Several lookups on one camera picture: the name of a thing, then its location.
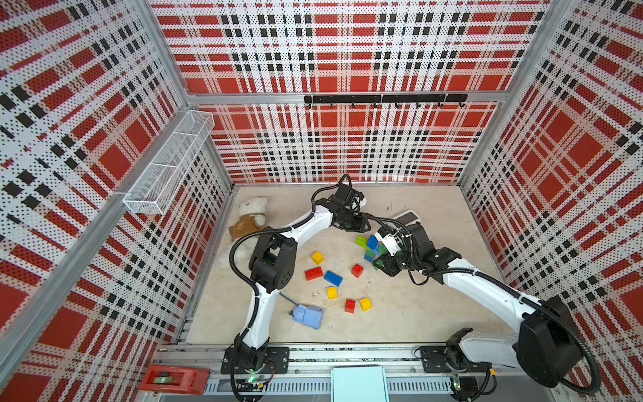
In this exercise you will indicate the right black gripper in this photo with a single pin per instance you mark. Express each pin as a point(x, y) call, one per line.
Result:
point(386, 262)

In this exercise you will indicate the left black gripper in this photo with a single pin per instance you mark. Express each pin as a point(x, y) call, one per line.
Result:
point(360, 225)

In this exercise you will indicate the lime green long lego brick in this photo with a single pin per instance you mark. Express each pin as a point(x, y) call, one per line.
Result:
point(362, 242)

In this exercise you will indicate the blue square lego brick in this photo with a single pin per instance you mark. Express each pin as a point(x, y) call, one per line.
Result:
point(372, 243)

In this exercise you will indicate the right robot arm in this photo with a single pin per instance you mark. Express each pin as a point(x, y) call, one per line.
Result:
point(544, 344)

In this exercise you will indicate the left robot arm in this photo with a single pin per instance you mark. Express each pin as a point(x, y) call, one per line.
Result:
point(273, 261)

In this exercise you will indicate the red small lego brick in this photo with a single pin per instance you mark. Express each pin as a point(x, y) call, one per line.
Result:
point(357, 270)

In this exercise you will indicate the yellow small lego brick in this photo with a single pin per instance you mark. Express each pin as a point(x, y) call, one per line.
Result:
point(365, 303)

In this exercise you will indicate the yellow tall lego brick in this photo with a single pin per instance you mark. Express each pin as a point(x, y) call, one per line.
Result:
point(317, 258)

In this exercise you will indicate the blue long lego brick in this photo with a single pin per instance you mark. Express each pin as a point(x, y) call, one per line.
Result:
point(333, 278)

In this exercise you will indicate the red square lego brick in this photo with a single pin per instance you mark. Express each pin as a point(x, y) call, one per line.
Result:
point(349, 306)

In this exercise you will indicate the red long lego brick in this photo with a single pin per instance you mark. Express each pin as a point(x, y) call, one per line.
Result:
point(314, 273)

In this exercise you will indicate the yellow square lego brick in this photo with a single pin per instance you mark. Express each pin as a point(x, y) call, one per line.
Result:
point(332, 292)

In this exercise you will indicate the white digital clock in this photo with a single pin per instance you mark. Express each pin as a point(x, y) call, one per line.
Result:
point(407, 218)

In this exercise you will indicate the white teddy bear brown shirt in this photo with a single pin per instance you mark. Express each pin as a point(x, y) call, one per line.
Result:
point(252, 217)

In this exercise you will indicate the light blue tray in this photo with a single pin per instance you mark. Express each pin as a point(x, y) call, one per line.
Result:
point(359, 383)

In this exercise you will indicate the red tool box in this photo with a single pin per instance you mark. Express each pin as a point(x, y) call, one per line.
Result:
point(175, 380)

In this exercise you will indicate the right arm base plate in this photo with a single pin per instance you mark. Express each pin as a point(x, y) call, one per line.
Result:
point(443, 359)

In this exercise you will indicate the light blue charger with cable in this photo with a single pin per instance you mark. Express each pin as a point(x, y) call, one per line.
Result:
point(309, 316)

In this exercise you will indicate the black hook rail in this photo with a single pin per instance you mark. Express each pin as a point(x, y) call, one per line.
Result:
point(438, 99)

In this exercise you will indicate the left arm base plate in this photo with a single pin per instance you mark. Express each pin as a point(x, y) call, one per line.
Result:
point(265, 360)

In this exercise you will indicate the white wire mesh basket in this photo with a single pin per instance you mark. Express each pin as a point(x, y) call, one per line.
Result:
point(156, 188)

